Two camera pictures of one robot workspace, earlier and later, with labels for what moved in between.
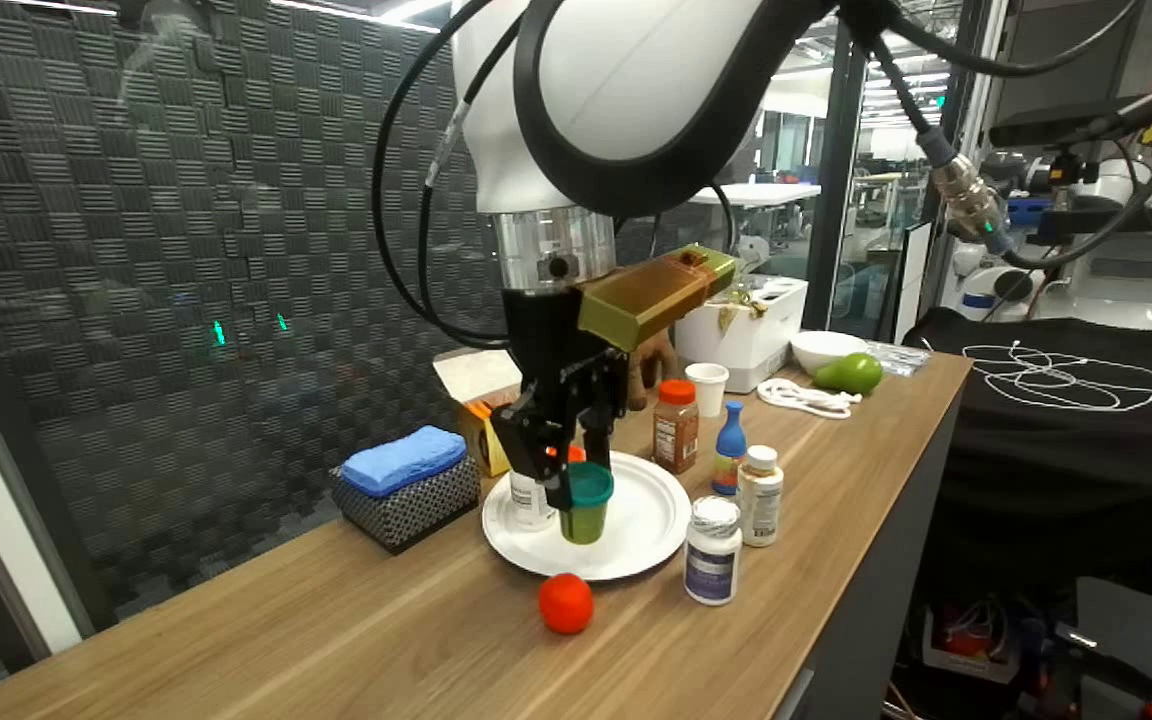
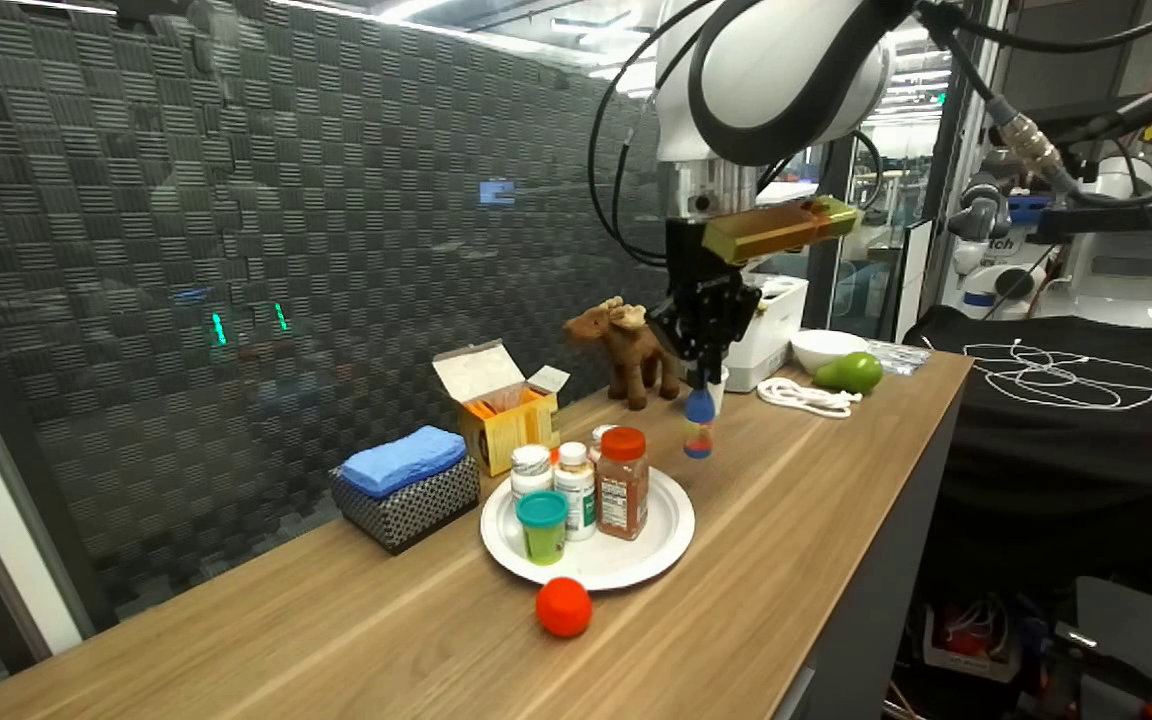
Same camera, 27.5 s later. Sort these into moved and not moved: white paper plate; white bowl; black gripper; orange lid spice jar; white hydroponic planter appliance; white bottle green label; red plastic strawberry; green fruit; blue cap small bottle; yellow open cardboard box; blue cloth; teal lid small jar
Moved: teal lid small jar; blue cap small bottle; white bottle green label; black gripper; orange lid spice jar
Not moved: yellow open cardboard box; green fruit; white hydroponic planter appliance; white bowl; white paper plate; red plastic strawberry; blue cloth
